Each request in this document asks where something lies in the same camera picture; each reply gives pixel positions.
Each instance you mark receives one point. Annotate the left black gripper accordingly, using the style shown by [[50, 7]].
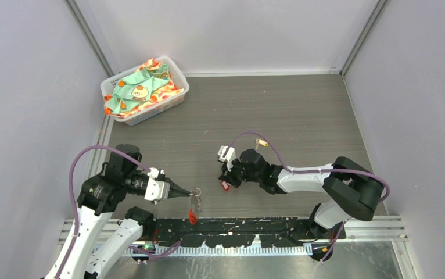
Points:
[[174, 189]]

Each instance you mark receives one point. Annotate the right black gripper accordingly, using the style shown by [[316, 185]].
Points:
[[230, 176]]

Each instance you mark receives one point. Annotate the key with red tag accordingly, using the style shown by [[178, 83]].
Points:
[[226, 186]]

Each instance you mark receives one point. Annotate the red keyring with metal chain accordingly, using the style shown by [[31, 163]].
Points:
[[194, 205]]

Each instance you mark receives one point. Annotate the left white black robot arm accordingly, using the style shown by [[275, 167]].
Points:
[[99, 198]]

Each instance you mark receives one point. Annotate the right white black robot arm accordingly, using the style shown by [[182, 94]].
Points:
[[353, 192]]

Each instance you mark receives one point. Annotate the key with yellow tag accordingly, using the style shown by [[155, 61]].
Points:
[[261, 143]]

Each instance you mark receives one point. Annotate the colourful patterned cloth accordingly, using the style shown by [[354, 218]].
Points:
[[145, 86]]

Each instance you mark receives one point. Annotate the white plastic basket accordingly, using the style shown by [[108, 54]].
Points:
[[176, 77]]

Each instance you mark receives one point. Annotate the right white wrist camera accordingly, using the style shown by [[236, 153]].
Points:
[[226, 156]]

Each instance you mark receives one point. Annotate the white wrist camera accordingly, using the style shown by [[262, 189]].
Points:
[[155, 173], [226, 156]]

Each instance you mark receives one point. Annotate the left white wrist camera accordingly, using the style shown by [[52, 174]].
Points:
[[155, 173]]

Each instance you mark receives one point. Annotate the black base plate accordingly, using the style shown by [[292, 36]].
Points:
[[273, 232]]

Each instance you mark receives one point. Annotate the aluminium front rail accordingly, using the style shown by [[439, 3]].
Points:
[[380, 229]]

